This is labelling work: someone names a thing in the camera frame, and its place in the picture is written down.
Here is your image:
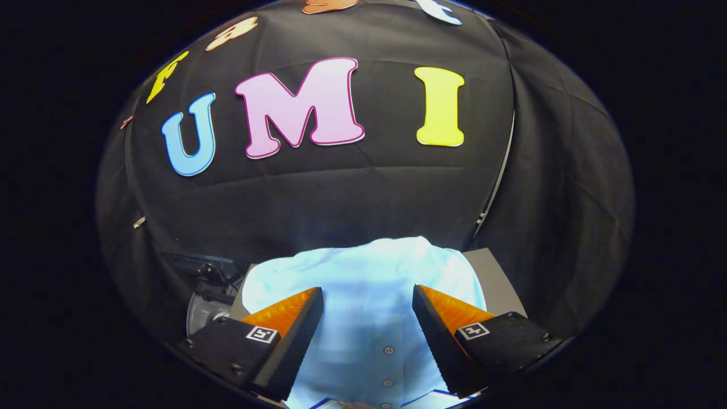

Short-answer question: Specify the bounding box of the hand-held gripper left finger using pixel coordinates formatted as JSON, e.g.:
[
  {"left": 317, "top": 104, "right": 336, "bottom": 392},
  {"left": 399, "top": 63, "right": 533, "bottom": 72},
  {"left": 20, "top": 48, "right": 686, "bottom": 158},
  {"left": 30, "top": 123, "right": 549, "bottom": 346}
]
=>
[{"left": 176, "top": 287, "right": 324, "bottom": 403}]

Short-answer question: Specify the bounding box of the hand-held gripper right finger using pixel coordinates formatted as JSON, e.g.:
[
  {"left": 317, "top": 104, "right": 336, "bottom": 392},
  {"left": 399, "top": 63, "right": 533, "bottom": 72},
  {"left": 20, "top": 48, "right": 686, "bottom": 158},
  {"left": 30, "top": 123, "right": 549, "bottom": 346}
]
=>
[{"left": 412, "top": 284, "right": 564, "bottom": 399}]

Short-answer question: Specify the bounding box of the light blue button shirt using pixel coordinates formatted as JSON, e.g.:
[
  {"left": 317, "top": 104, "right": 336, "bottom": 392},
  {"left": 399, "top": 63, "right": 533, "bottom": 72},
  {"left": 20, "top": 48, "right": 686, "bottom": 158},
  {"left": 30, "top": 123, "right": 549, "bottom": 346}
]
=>
[{"left": 241, "top": 236, "right": 488, "bottom": 409}]

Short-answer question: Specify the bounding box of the dark glass washing machine lid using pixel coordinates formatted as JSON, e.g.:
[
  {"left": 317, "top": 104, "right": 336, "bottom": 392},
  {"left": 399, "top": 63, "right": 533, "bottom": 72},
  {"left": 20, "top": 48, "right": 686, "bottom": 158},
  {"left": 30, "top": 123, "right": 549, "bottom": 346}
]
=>
[{"left": 159, "top": 250, "right": 239, "bottom": 302}]

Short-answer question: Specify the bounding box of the grey cabinet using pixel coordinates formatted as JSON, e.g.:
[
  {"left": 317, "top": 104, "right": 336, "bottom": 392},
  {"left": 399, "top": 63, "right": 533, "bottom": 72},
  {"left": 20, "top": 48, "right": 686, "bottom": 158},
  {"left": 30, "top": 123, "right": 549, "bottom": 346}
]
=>
[{"left": 230, "top": 247, "right": 529, "bottom": 320}]

